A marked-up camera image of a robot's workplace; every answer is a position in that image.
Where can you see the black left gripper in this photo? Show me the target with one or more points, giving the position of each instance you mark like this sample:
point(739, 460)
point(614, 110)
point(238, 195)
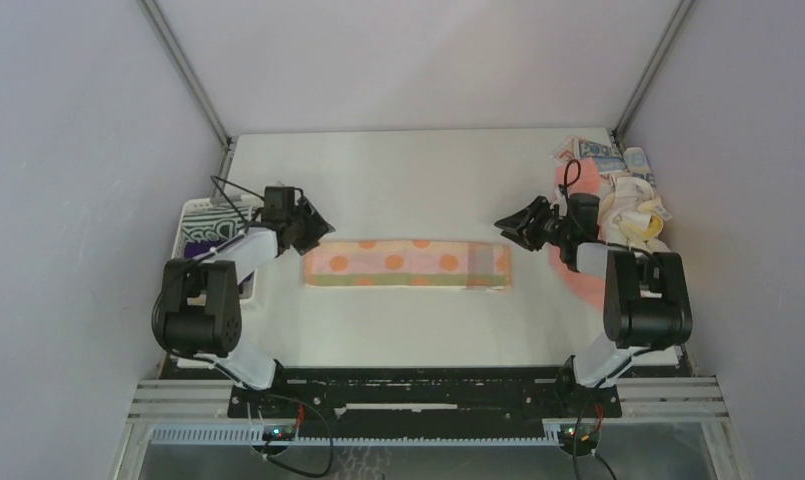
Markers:
point(311, 240)

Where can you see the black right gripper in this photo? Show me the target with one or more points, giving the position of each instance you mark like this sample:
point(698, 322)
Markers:
point(534, 224)

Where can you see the orange polka dot towel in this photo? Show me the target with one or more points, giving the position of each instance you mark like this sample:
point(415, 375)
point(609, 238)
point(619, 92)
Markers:
point(409, 263)

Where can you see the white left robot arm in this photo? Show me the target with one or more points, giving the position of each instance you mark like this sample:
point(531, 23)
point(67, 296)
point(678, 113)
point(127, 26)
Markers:
point(197, 314)

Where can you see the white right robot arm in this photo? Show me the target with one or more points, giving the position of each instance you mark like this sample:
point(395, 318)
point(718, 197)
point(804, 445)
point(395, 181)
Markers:
point(646, 306)

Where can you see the black white zebra towel roll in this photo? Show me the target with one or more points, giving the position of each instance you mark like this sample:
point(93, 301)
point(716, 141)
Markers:
point(212, 223)

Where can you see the purple towel roll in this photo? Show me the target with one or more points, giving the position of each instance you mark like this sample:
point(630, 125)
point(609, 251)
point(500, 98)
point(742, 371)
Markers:
point(192, 249)

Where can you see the white yellow towel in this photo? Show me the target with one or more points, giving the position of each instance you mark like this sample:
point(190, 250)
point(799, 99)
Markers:
point(634, 215)

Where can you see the blue patterned towel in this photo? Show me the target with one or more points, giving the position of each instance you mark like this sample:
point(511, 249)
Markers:
point(609, 160)

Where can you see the white plastic basket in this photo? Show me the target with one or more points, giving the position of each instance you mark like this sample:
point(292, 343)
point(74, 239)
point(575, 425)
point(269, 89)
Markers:
point(238, 201)

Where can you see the left base control board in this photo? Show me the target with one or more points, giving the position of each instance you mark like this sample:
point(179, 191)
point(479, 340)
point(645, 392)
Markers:
point(278, 434)

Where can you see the base control board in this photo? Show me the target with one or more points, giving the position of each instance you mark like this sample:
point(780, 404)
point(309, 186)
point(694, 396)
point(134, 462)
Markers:
point(583, 433)
point(278, 434)

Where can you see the right base control board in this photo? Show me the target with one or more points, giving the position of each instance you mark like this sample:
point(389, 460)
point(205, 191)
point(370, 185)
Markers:
point(583, 433)

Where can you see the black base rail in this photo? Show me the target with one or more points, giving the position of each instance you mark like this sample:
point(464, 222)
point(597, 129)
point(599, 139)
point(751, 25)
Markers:
point(489, 403)

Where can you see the left aluminium frame post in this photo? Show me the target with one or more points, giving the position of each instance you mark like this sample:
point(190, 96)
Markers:
point(162, 28)

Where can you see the aluminium frame post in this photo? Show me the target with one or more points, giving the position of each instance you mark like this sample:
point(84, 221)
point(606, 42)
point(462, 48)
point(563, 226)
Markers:
point(162, 28)
point(672, 30)

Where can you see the right aluminium frame post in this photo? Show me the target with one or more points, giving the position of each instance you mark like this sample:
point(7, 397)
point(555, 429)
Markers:
point(672, 30)

